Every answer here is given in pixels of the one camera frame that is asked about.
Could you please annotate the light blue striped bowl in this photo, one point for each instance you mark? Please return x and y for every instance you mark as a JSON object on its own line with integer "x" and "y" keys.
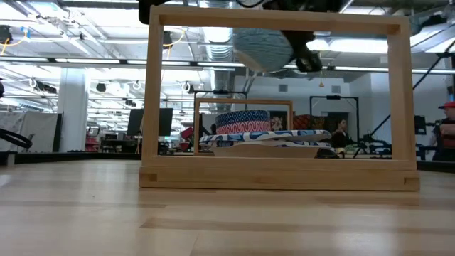
{"x": 263, "y": 48}

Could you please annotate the black background robot rig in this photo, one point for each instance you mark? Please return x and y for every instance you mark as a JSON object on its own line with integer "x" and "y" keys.
{"x": 371, "y": 145}

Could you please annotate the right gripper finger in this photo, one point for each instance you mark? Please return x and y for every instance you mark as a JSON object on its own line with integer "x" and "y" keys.
{"x": 305, "y": 53}

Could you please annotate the red white patterned bowl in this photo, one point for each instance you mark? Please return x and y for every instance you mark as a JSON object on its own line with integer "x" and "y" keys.
{"x": 243, "y": 128}

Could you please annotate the black computer monitor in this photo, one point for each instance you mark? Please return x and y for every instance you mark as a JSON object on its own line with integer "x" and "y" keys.
{"x": 135, "y": 122}

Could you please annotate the brown white patterned cloth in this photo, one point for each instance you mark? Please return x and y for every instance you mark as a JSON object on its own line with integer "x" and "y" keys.
{"x": 276, "y": 124}

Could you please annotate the light wooden open shelf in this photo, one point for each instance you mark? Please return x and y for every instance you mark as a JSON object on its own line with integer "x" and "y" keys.
{"x": 273, "y": 174}

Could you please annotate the white partition board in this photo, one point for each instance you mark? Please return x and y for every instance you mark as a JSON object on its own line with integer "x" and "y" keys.
{"x": 35, "y": 129}

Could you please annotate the dark blue patterned bowl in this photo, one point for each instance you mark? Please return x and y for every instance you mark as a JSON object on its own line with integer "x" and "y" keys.
{"x": 243, "y": 116}

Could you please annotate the small black monitor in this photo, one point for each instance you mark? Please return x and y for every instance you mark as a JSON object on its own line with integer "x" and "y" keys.
{"x": 420, "y": 124}

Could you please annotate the silver ceiling air duct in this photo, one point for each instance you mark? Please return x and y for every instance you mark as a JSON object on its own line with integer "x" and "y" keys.
{"x": 220, "y": 53}

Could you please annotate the person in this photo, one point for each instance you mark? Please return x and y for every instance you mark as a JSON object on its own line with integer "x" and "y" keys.
{"x": 341, "y": 137}
{"x": 446, "y": 138}

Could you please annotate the white pillar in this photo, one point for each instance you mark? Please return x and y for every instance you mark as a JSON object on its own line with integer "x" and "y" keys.
{"x": 73, "y": 113}

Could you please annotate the orange patterned cloth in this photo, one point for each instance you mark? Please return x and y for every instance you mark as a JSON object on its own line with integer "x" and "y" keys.
{"x": 309, "y": 122}

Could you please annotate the long ceiling light strip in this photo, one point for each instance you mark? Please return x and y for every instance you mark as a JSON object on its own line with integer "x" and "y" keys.
{"x": 89, "y": 61}

